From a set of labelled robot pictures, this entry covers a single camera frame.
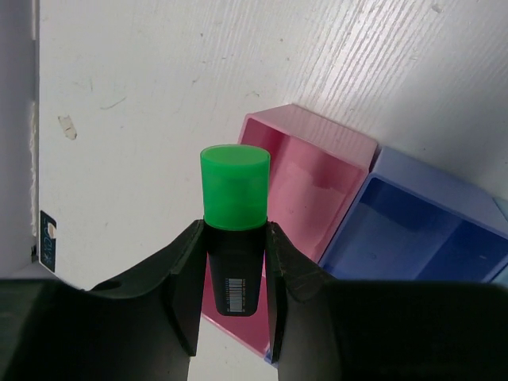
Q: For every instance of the green cap black highlighter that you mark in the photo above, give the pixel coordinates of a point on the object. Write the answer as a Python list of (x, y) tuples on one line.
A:
[(235, 185)]

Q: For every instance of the left corner table sticker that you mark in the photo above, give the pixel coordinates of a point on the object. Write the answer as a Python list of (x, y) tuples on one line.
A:
[(47, 241)]

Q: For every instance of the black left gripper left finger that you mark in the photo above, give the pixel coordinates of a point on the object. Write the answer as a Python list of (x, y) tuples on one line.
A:
[(140, 325)]

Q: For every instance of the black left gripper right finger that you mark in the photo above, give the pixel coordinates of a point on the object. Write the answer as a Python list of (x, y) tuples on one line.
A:
[(322, 328)]

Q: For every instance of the pink blue tiered organizer box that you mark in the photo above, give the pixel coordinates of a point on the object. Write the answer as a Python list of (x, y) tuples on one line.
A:
[(365, 211)]

